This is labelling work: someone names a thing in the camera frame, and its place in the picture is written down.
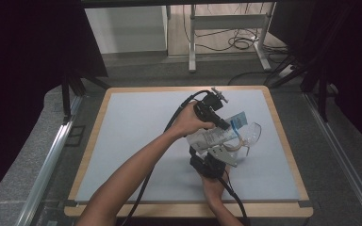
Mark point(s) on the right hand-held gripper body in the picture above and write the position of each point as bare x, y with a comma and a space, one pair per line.
212, 168

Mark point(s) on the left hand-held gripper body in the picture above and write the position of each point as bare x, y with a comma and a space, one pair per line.
207, 109

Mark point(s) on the white pouch with blue print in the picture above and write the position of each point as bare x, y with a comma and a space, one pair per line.
210, 138

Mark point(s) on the person's left hand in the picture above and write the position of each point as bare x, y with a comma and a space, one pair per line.
188, 121

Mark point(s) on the person's right hand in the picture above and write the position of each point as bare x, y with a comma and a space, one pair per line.
213, 190

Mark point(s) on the pale blue table mat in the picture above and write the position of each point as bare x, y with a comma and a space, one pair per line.
132, 125

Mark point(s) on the wooden table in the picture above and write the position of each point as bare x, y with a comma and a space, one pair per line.
270, 209

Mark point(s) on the white power strip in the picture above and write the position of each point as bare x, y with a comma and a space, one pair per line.
285, 72

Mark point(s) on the black tripod stand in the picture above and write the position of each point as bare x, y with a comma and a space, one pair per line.
322, 94
66, 94

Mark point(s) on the white cabinet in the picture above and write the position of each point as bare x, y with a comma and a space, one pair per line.
125, 28

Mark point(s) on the dark curtain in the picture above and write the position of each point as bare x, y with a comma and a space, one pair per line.
28, 62
352, 47

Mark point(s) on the white metal desk frame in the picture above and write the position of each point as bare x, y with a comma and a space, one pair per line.
226, 22

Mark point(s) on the aluminium rail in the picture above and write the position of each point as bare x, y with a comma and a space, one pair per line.
342, 157
47, 166

